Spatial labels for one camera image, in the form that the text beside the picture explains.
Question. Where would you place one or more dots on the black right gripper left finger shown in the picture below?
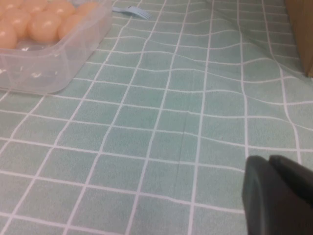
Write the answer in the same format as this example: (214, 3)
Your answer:
(264, 208)

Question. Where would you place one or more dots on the clear plastic egg box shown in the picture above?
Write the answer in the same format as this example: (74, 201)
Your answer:
(49, 73)

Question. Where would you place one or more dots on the green checked tablecloth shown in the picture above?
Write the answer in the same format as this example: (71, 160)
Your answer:
(146, 122)

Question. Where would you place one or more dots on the brown cardboard box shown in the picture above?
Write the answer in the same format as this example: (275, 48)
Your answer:
(303, 36)

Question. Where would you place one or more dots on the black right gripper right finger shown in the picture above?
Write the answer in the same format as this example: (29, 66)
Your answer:
(296, 178)

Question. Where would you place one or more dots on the light blue plastic fork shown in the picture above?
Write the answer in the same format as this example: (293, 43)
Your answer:
(137, 11)

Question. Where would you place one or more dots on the orange plastic egg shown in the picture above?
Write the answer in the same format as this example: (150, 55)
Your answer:
(89, 7)
(9, 3)
(34, 7)
(15, 20)
(44, 27)
(72, 25)
(7, 36)
(61, 8)

